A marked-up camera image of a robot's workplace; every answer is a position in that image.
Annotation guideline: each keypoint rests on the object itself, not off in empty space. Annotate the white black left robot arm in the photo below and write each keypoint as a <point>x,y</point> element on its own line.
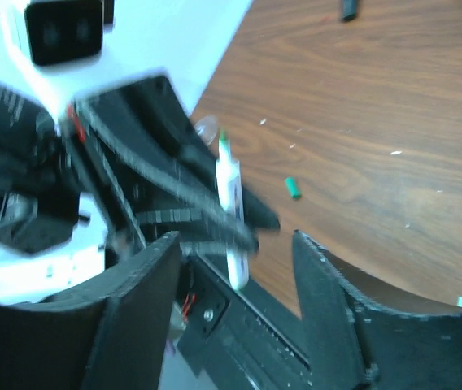
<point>133,149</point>

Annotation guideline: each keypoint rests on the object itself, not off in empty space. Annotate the clear wine glass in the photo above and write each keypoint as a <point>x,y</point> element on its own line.
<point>207,128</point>

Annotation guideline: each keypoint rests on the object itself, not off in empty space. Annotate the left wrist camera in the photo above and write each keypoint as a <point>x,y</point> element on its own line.
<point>63,31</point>

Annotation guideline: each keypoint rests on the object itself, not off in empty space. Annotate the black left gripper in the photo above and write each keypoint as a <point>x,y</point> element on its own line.
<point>134,151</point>

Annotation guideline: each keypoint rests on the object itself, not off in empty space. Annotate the green pen cap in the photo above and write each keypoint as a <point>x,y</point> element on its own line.
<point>293,188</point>

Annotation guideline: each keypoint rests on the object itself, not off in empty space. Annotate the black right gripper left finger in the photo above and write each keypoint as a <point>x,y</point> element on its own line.
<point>108,332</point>

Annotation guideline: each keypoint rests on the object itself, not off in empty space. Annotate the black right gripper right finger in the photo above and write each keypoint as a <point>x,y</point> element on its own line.
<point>363,333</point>

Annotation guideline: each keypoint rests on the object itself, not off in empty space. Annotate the black blue highlighter pen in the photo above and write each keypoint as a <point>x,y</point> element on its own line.
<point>349,10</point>

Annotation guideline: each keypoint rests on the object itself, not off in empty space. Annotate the white pen green tip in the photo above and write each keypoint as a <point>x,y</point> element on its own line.
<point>229,186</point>

